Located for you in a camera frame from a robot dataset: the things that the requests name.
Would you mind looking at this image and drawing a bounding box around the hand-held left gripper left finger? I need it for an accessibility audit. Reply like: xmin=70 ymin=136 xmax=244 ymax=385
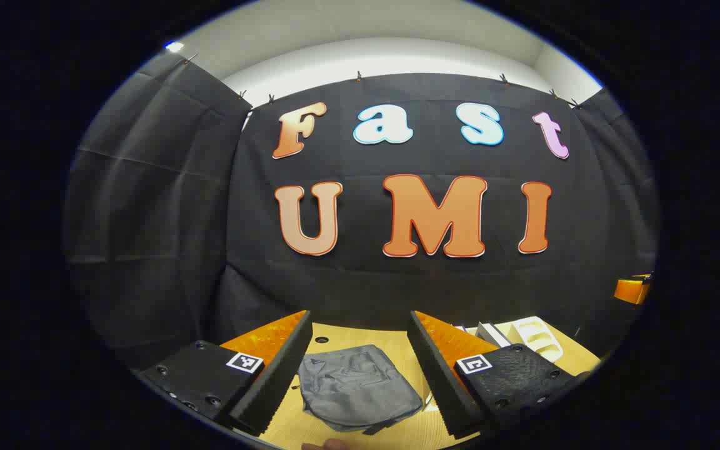
xmin=137 ymin=310 xmax=314 ymax=437

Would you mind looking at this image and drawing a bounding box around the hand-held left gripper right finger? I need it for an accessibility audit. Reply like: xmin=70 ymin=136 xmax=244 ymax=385
xmin=407 ymin=310 xmax=581 ymax=440

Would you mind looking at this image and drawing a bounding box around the grey portrait cover book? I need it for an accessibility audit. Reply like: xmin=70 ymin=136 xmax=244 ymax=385
xmin=476 ymin=321 xmax=513 ymax=349

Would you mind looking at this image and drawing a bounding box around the grey schoolbag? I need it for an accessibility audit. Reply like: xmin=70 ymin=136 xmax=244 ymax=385
xmin=297 ymin=344 xmax=424 ymax=435

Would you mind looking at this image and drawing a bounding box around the white bookshelf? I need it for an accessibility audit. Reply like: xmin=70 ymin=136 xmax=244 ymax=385
xmin=467 ymin=316 xmax=565 ymax=364

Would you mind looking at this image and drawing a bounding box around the black backdrop cloth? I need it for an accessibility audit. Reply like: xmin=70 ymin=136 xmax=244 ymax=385
xmin=63 ymin=53 xmax=659 ymax=376

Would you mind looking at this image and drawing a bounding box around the row of small backdrop clips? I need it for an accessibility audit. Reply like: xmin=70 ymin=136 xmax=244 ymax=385
xmin=182 ymin=52 xmax=584 ymax=111

